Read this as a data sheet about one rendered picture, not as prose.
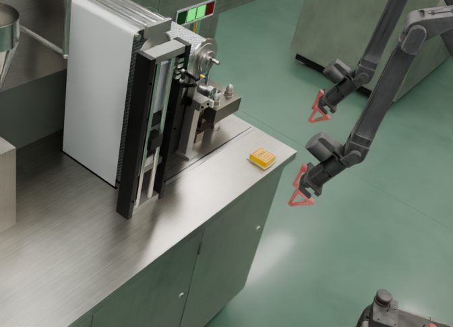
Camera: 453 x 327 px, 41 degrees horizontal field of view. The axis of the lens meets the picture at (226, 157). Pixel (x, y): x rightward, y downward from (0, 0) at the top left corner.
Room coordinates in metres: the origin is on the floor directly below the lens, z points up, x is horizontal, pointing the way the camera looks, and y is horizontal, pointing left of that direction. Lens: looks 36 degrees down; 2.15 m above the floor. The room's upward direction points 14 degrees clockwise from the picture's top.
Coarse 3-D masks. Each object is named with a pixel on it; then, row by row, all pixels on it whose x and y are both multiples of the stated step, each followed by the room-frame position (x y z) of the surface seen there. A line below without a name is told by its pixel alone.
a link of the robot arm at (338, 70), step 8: (328, 64) 1.98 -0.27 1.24; (336, 64) 1.93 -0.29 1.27; (344, 64) 1.96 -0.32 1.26; (328, 72) 1.92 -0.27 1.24; (336, 72) 1.92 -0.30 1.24; (344, 72) 1.93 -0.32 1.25; (352, 72) 1.95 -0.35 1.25; (336, 80) 1.92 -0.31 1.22; (352, 80) 1.90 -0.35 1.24; (360, 80) 1.89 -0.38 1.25
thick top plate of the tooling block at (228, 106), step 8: (208, 80) 2.03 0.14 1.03; (216, 88) 1.98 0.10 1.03; (224, 88) 2.00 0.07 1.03; (224, 96) 1.94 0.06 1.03; (240, 96) 1.97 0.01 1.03; (224, 104) 1.89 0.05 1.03; (232, 104) 1.92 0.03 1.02; (208, 112) 1.84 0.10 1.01; (216, 112) 1.83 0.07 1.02; (224, 112) 1.88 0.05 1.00; (232, 112) 1.93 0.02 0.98; (208, 120) 1.84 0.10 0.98; (216, 120) 1.84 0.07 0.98
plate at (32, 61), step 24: (0, 0) 1.45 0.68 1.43; (24, 0) 1.52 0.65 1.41; (48, 0) 1.60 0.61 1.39; (144, 0) 1.98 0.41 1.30; (168, 0) 2.09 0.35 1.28; (192, 0) 2.23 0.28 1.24; (216, 0) 2.38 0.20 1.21; (240, 0) 2.54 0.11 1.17; (24, 24) 1.52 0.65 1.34; (48, 24) 1.60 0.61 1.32; (24, 48) 1.52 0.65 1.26; (24, 72) 1.53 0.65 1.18; (48, 72) 1.61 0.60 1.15
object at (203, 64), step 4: (204, 52) 1.74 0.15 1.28; (208, 52) 1.74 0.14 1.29; (212, 52) 1.76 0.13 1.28; (200, 56) 1.73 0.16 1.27; (204, 56) 1.73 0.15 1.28; (208, 56) 1.74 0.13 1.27; (212, 56) 1.76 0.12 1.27; (200, 60) 1.72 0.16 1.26; (204, 60) 1.72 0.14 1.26; (208, 60) 1.75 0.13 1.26; (196, 64) 1.72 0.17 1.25; (200, 64) 1.71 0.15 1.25; (204, 64) 1.73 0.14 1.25; (208, 64) 1.75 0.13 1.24; (212, 64) 1.77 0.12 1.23; (200, 68) 1.72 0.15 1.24; (204, 68) 1.73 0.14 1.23; (208, 68) 1.75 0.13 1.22; (204, 72) 1.74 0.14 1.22
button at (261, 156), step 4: (260, 148) 1.82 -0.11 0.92; (252, 152) 1.79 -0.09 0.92; (256, 152) 1.79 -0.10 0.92; (260, 152) 1.80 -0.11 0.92; (264, 152) 1.80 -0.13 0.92; (268, 152) 1.81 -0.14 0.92; (252, 156) 1.77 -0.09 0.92; (256, 156) 1.77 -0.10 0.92; (260, 156) 1.77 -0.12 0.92; (264, 156) 1.78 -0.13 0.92; (268, 156) 1.79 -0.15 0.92; (272, 156) 1.79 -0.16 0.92; (256, 160) 1.76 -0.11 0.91; (260, 160) 1.75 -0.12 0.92; (264, 160) 1.76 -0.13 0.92; (268, 160) 1.76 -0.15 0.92; (272, 160) 1.79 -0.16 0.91; (260, 164) 1.75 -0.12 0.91; (264, 164) 1.75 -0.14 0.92; (268, 164) 1.77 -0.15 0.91
